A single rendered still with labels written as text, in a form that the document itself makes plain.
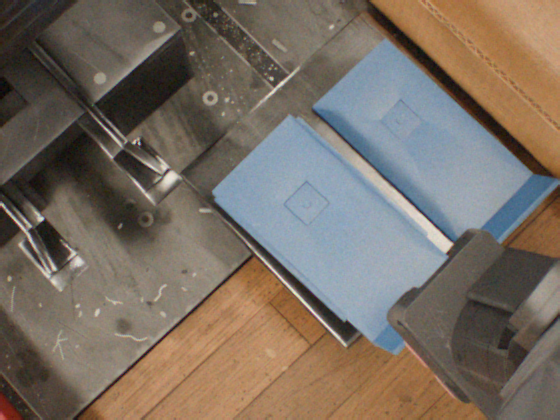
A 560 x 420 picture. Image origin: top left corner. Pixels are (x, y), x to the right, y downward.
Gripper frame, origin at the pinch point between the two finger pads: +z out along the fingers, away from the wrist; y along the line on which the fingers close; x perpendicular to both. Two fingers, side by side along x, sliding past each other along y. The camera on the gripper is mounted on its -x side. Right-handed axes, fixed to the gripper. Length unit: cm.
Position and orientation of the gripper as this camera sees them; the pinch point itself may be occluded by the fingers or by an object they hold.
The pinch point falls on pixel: (423, 309)
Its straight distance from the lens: 71.1
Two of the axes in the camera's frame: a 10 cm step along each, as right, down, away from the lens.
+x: -6.9, 7.0, -1.8
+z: -3.3, -0.9, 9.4
